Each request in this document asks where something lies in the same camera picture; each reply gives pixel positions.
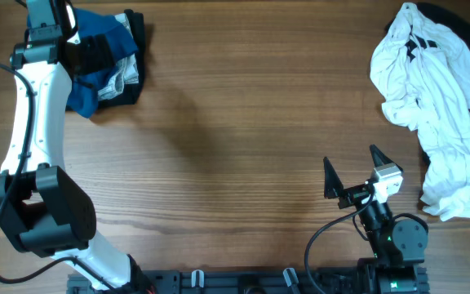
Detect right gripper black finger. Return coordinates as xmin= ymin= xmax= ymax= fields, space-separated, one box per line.
xmin=369 ymin=145 xmax=397 ymax=167
xmin=323 ymin=157 xmax=344 ymax=199

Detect blue polo shirt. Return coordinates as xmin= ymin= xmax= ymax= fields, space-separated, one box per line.
xmin=26 ymin=7 xmax=140 ymax=119

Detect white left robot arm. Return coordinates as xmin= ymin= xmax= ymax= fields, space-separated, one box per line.
xmin=0 ymin=1 xmax=156 ymax=293

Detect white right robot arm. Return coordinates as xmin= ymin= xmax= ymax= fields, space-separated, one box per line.
xmin=323 ymin=145 xmax=430 ymax=294

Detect folded light denim shorts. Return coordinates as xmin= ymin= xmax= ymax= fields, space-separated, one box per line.
xmin=97 ymin=12 xmax=140 ymax=102

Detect white printed t-shirt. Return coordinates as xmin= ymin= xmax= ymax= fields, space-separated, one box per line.
xmin=370 ymin=2 xmax=470 ymax=221

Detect folded black garment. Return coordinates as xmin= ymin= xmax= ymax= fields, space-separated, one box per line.
xmin=98 ymin=9 xmax=146 ymax=109

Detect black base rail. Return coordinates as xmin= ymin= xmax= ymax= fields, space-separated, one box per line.
xmin=67 ymin=267 xmax=430 ymax=294

